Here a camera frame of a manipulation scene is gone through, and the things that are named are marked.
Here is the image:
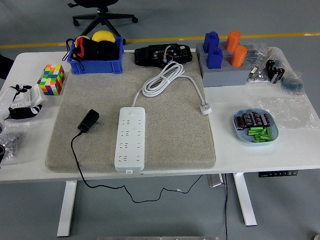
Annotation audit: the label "black table control panel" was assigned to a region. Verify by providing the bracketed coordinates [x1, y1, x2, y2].
[258, 170, 300, 178]

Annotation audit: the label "light blue plate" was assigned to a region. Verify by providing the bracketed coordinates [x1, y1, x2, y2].
[232, 107, 279, 147]

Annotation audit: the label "clear bag metal parts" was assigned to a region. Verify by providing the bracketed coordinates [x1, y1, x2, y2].
[246, 64, 271, 85]

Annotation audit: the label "clear bag of screws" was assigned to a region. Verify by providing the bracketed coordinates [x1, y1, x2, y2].
[0, 121, 31, 165]

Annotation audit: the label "black power adapter plug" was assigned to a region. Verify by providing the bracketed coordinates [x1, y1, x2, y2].
[76, 108, 103, 134]

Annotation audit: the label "black office chair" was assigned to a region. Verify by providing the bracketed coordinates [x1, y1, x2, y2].
[67, 0, 139, 45]

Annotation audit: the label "blue block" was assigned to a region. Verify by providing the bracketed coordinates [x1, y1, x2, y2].
[202, 31, 220, 54]
[206, 47, 224, 70]

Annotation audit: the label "white table leg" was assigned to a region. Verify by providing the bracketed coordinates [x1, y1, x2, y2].
[232, 172, 258, 227]
[56, 180, 78, 238]

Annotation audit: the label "clear bag black capacitors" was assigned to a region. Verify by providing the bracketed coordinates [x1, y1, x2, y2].
[264, 47, 293, 85]

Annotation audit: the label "blue plastic bin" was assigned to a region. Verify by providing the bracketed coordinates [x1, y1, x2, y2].
[66, 36, 125, 75]

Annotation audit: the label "white power strip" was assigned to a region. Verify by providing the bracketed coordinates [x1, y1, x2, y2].
[114, 106, 146, 173]

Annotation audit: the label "black hanging cable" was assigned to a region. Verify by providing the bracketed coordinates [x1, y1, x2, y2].
[223, 173, 229, 240]

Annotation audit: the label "clear bag blue components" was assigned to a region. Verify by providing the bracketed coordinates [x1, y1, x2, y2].
[280, 71, 305, 96]
[246, 42, 268, 66]

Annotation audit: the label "multicoloured puzzle cube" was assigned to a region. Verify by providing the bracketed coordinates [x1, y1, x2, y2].
[38, 64, 66, 96]

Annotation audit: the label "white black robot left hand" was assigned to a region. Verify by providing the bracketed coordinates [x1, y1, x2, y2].
[0, 84, 43, 121]

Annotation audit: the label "yellow ball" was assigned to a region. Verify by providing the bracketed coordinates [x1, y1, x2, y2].
[91, 30, 116, 43]

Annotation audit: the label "metal box under table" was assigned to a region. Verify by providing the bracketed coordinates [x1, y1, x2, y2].
[206, 174, 227, 188]

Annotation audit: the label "black pouch with red trim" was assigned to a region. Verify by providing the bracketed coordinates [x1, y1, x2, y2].
[65, 36, 121, 72]

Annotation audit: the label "black cylindrical capacitor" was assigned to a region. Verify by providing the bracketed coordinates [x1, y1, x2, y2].
[261, 113, 273, 128]
[234, 116, 247, 131]
[250, 111, 263, 125]
[241, 112, 254, 126]

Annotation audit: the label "white wall socket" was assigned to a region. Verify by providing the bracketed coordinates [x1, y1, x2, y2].
[11, 88, 32, 109]

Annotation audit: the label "thin black adapter cord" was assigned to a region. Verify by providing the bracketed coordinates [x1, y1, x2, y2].
[70, 131, 204, 203]

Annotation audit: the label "empty clear plastic bag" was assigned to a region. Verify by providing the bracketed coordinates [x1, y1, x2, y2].
[251, 94, 320, 130]

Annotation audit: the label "orange cylinder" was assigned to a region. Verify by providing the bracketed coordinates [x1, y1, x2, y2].
[229, 45, 248, 67]
[224, 30, 241, 52]

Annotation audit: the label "grey block holder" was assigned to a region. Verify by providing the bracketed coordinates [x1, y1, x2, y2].
[195, 41, 252, 88]

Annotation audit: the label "white power strip cable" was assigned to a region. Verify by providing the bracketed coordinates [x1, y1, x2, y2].
[131, 61, 213, 116]

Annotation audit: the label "grey-brown mat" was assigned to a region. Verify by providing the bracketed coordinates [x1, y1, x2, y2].
[44, 51, 217, 173]

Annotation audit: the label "black electronic device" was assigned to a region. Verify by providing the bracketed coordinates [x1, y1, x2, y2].
[134, 43, 193, 68]

